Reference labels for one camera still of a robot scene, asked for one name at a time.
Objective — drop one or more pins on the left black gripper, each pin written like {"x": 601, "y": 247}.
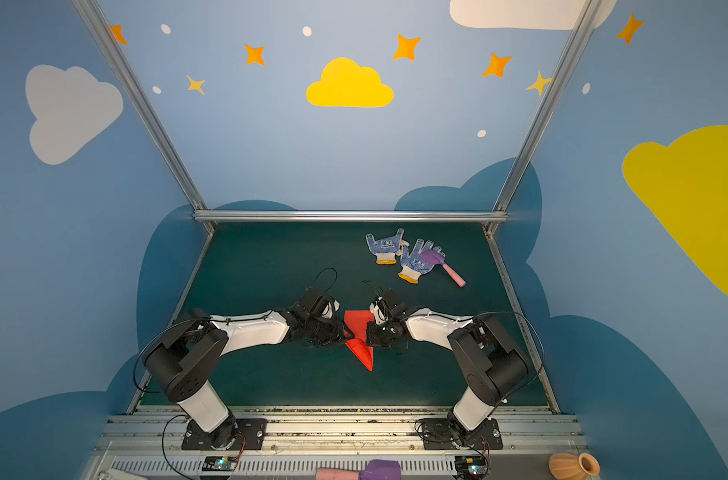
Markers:
{"x": 331, "y": 324}

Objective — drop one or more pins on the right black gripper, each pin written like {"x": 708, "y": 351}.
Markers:
{"x": 378, "y": 325}

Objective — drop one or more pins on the red square paper sheet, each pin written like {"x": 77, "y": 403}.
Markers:
{"x": 357, "y": 322}

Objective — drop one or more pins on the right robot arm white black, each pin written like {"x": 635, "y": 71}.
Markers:
{"x": 491, "y": 361}

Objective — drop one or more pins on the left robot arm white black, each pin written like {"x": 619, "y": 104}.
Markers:
{"x": 182, "y": 358}

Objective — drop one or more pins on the right blue dotted work glove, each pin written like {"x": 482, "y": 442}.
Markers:
{"x": 413, "y": 266}

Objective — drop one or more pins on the blue dotted work glove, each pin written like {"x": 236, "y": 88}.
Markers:
{"x": 413, "y": 266}
{"x": 387, "y": 250}

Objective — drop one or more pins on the left blue dotted work glove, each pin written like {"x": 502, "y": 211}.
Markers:
{"x": 387, "y": 250}

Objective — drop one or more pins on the purple pink brush on table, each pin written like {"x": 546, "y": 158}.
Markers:
{"x": 435, "y": 257}

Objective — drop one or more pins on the pink purple brush front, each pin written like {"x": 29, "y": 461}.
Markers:
{"x": 375, "y": 470}

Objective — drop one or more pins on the right green circuit board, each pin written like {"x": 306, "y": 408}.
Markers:
{"x": 471, "y": 468}

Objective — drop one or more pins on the green circuit board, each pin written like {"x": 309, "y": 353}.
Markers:
{"x": 220, "y": 464}
{"x": 471, "y": 468}

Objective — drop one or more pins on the left green circuit board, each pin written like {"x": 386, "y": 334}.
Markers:
{"x": 220, "y": 464}

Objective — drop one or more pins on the terracotta ribbed vase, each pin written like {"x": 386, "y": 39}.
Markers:
{"x": 566, "y": 466}

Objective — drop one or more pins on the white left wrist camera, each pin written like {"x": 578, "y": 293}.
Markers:
{"x": 331, "y": 309}

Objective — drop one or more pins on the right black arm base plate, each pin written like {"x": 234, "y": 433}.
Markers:
{"x": 449, "y": 434}

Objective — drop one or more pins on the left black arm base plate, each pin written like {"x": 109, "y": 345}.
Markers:
{"x": 232, "y": 435}

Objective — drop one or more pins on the rear aluminium frame bar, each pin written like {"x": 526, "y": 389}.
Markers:
{"x": 348, "y": 216}

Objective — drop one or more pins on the front aluminium rail base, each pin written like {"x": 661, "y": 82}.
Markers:
{"x": 297, "y": 441}

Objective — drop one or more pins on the left aluminium frame post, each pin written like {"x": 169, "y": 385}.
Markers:
{"x": 94, "y": 19}

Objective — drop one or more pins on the aluminium frame post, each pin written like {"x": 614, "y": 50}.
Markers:
{"x": 94, "y": 19}
{"x": 571, "y": 55}

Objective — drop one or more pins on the right aluminium frame post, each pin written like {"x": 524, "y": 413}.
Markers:
{"x": 571, "y": 55}

